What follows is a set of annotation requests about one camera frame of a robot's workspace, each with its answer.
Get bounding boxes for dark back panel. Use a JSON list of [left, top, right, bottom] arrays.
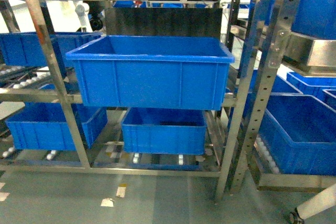
[[105, 8, 223, 39]]

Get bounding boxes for blue bin middle left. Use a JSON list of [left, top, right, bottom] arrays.
[[1, 32, 102, 67]]

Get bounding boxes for blue bin bottom centre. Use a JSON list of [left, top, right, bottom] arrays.
[[121, 108, 207, 155]]

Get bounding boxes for blue bin bottom left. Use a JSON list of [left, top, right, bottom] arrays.
[[6, 103, 108, 151]]

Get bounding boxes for large blue target bin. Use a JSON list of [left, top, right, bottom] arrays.
[[66, 35, 235, 110]]

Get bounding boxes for blue bin right rack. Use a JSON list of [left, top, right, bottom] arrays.
[[259, 94, 335, 176]]

